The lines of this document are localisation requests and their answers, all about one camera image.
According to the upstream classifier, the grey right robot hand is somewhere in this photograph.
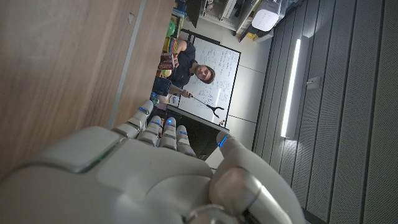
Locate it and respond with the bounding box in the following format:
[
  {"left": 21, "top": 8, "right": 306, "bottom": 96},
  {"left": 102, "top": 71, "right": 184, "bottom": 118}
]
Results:
[{"left": 0, "top": 100, "right": 307, "bottom": 224}]

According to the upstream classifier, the black reacher grabber stick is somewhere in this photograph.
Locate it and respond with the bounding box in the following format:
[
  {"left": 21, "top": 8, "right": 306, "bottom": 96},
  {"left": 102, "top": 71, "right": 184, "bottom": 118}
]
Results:
[{"left": 188, "top": 94, "right": 225, "bottom": 119}]

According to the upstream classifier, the black computer monitor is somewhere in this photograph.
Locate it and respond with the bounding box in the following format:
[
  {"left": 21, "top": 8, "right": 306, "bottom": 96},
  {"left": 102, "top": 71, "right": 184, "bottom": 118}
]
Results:
[{"left": 166, "top": 105, "right": 230, "bottom": 160}]

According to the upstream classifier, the red printed box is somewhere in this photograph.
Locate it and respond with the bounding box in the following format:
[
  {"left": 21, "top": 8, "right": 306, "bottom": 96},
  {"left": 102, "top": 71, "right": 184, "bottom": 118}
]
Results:
[{"left": 157, "top": 52, "right": 176, "bottom": 71}]

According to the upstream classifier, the person in dark polo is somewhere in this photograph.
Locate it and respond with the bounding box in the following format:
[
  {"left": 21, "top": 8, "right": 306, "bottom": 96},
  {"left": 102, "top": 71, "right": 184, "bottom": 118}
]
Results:
[{"left": 167, "top": 39, "right": 217, "bottom": 99}]

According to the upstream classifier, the green ball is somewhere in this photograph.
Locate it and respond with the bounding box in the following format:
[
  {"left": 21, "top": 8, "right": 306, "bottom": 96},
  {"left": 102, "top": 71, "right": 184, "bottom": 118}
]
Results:
[{"left": 166, "top": 20, "right": 177, "bottom": 38}]

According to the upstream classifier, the long ceiling light bar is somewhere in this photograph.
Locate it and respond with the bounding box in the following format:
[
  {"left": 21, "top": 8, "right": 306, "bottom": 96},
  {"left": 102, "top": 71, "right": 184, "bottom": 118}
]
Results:
[{"left": 280, "top": 37, "right": 303, "bottom": 139}]

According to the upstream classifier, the white shelf cabinet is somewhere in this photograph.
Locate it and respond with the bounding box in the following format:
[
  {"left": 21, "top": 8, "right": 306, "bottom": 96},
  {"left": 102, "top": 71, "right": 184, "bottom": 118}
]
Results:
[{"left": 201, "top": 0, "right": 262, "bottom": 43}]

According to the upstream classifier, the white box appliance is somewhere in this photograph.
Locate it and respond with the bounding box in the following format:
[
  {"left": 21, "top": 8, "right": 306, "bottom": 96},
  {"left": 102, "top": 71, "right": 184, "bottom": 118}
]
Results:
[{"left": 251, "top": 0, "right": 282, "bottom": 32}]

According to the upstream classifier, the whiteboard with black frame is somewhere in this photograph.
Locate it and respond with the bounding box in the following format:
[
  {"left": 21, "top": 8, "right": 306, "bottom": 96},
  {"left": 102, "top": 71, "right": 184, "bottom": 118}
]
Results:
[{"left": 177, "top": 29, "right": 242, "bottom": 128}]

